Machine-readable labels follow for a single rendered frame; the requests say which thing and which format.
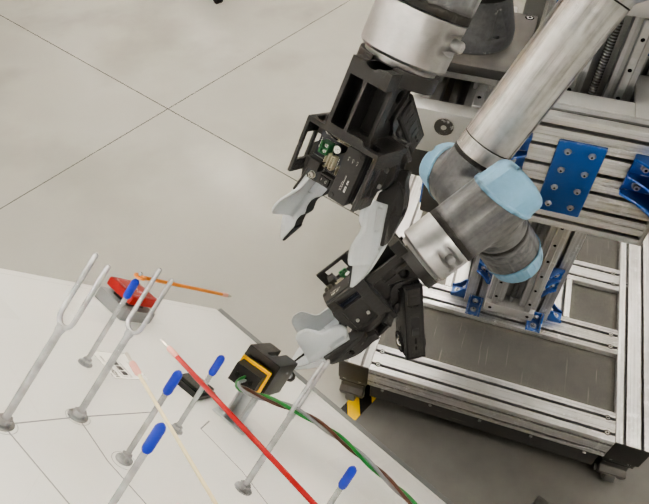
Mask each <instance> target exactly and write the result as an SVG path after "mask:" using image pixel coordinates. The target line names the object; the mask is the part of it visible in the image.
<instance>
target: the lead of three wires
mask: <svg viewBox="0 0 649 504"><path fill-rule="evenodd" d="M245 377H246V375H244V376H242V377H240V378H238V379H237V380H236V382H235V388H236V389H237V390H238V391H240V392H242V393H244V394H246V395H248V396H250V397H252V398H254V399H258V400H261V401H266V402H268V403H270V404H272V405H275V406H277V407H280V408H283V409H286V410H289V411H290V409H291V407H292V406H293V404H291V403H288V402H285V401H281V400H279V399H277V398H275V397H272V396H270V395H267V394H263V393H258V392H255V391H253V390H252V389H250V388H248V387H246V386H243V385H241V383H244V382H246V381H247V380H246V379H245ZM302 411H303V410H302V409H300V408H299V407H297V408H296V409H295V411H294V414H296V415H298V416H299V417H300V415H301V413H302Z"/></svg>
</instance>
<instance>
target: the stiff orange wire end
mask: <svg viewBox="0 0 649 504"><path fill-rule="evenodd" d="M134 276H135V277H136V278H137V279H139V280H141V281H145V280H147V281H150V280H151V278H152V277H147V276H143V275H141V276H139V273H136V272H135V273H134ZM155 282H156V283H161V284H167V282H168V281H166V280H161V279H156V281H155ZM171 286H176V287H181V288H185V289H190V290H195V291H200V292H205V293H210V294H215V295H219V296H222V297H232V296H231V295H228V293H224V292H217V291H212V290H208V289H203V288H198V287H194V286H189V285H184V284H180V283H175V282H173V284H172V285H171Z"/></svg>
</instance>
